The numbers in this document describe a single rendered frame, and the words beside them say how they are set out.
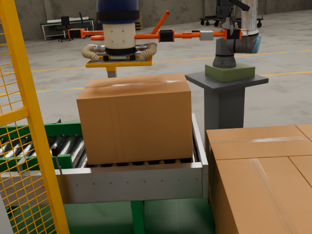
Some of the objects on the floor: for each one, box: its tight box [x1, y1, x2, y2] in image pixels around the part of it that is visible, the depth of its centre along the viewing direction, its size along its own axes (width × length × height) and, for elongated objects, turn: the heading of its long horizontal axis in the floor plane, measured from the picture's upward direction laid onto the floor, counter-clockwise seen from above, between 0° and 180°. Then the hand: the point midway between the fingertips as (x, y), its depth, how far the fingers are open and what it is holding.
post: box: [106, 67, 117, 78], centre depth 233 cm, size 7×7×100 cm
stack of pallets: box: [135, 13, 143, 31], centre depth 1372 cm, size 108×74×76 cm
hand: (230, 32), depth 157 cm, fingers closed on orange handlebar, 9 cm apart
